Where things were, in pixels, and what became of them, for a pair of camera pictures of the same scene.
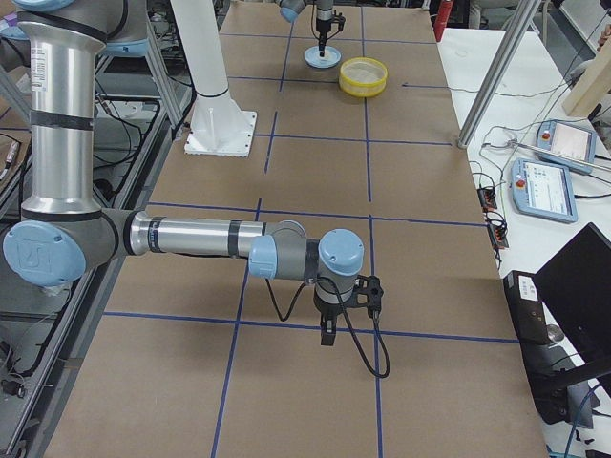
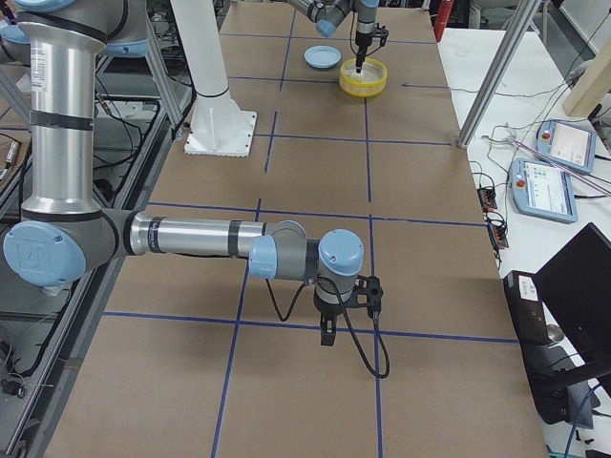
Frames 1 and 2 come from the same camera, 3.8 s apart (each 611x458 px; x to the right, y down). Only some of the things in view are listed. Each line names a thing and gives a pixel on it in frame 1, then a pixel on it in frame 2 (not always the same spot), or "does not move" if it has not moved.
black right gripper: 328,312 does not move
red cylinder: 445,8 does not move
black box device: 526,310 does not move
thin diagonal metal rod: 564,156 → 560,165
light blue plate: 332,57 does not move
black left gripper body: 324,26 → 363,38
